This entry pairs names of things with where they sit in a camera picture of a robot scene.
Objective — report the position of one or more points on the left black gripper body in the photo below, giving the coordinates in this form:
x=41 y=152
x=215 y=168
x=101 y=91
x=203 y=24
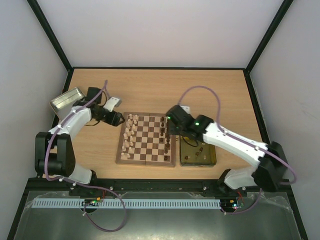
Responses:
x=113 y=120

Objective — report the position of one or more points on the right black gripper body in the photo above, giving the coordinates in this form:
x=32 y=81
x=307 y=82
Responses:
x=172 y=128

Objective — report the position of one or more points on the dark queen piece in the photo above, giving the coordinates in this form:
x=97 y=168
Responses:
x=167 y=139

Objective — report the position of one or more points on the wooden chess board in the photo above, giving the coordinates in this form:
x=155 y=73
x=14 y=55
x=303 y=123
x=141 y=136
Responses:
x=144 y=136

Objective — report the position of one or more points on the gold tin box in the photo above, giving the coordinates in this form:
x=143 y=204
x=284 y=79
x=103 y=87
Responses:
x=194 y=153

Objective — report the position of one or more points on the silver tin lid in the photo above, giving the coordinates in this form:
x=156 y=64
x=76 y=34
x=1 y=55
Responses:
x=63 y=103

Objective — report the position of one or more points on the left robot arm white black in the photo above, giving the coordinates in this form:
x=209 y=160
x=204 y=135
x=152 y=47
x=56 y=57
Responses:
x=54 y=153

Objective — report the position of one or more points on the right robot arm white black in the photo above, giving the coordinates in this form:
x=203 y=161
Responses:
x=268 y=162

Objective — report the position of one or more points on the dark bishop near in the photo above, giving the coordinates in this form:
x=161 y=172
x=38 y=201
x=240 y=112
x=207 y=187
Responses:
x=167 y=145

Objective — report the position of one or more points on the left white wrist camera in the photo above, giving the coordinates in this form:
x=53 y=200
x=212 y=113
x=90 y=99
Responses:
x=111 y=103

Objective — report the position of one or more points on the white slotted cable duct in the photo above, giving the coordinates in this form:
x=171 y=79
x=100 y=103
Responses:
x=74 y=203

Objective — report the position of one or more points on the black aluminium frame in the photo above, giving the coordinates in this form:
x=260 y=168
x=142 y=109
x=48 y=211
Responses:
x=165 y=185

